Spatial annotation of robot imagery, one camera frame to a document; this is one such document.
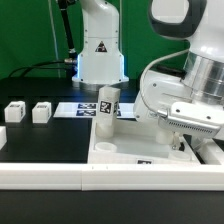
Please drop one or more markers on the white U-shaped obstacle fence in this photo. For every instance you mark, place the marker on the white U-shaped obstacle fence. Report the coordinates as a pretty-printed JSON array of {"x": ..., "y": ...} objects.
[{"x": 111, "y": 177}]

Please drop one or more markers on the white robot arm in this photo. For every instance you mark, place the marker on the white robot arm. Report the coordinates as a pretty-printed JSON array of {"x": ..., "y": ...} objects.
[{"x": 200, "y": 22}]

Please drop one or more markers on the white marker sheet with tags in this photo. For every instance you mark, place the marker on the white marker sheet with tags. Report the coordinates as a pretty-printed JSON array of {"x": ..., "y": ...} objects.
[{"x": 89, "y": 110}]

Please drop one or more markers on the white square table top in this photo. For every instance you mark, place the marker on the white square table top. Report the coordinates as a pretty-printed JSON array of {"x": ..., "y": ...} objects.
[{"x": 135, "y": 143}]

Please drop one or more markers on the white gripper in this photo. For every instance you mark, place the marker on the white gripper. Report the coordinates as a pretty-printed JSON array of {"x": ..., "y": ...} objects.
[{"x": 165, "y": 100}]

